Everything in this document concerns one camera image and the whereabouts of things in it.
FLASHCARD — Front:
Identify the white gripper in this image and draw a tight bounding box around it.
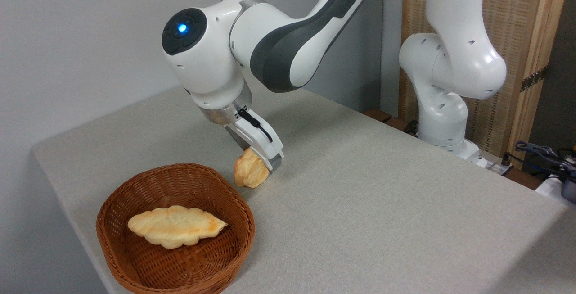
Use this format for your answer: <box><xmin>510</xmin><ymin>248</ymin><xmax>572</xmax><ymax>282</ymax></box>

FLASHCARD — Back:
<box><xmin>225</xmin><ymin>109</ymin><xmax>285</xmax><ymax>174</ymax></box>

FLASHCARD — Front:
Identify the brown woven wicker basket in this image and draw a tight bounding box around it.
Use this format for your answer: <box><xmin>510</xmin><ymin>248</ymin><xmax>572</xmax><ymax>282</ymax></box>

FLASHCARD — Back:
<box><xmin>96</xmin><ymin>163</ymin><xmax>256</xmax><ymax>294</ymax></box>

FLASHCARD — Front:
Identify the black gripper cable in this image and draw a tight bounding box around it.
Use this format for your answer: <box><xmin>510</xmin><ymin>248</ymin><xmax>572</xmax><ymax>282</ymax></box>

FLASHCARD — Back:
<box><xmin>237</xmin><ymin>108</ymin><xmax>274</xmax><ymax>143</ymax></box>

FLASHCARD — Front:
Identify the long leaf-shaped bread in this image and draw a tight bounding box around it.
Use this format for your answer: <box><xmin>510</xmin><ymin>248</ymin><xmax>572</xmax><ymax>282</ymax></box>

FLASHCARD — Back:
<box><xmin>127</xmin><ymin>205</ymin><xmax>228</xmax><ymax>250</ymax></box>

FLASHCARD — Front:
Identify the round golden bread roll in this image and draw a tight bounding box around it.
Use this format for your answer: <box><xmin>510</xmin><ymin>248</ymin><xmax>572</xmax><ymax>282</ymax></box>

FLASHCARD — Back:
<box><xmin>233</xmin><ymin>147</ymin><xmax>270</xmax><ymax>189</ymax></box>

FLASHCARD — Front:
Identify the wood framed bamboo screen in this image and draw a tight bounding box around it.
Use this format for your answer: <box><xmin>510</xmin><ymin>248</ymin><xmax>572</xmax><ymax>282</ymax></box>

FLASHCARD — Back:
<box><xmin>400</xmin><ymin>0</ymin><xmax>573</xmax><ymax>171</ymax></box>

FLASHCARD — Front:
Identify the grey tablecloth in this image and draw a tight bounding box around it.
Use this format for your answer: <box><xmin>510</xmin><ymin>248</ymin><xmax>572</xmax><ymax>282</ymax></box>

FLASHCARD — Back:
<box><xmin>31</xmin><ymin>78</ymin><xmax>576</xmax><ymax>294</ymax></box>

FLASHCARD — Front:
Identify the white flat object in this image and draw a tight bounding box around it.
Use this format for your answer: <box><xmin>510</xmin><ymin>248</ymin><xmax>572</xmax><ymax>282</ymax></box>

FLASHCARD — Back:
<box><xmin>535</xmin><ymin>175</ymin><xmax>576</xmax><ymax>208</ymax></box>

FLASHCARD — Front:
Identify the bundle of dark cables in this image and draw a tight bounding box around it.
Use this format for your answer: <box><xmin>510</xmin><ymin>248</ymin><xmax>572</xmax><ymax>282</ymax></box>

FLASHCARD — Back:
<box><xmin>514</xmin><ymin>140</ymin><xmax>576</xmax><ymax>182</ymax></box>

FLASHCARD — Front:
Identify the metal screen hinge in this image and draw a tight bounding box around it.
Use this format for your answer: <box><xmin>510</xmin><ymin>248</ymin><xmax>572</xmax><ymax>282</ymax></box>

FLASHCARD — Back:
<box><xmin>520</xmin><ymin>66</ymin><xmax>548</xmax><ymax>92</ymax></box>

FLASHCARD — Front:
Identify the dark grey box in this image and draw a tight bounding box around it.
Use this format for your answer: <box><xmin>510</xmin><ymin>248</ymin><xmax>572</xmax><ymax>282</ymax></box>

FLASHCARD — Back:
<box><xmin>560</xmin><ymin>172</ymin><xmax>576</xmax><ymax>204</ymax></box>

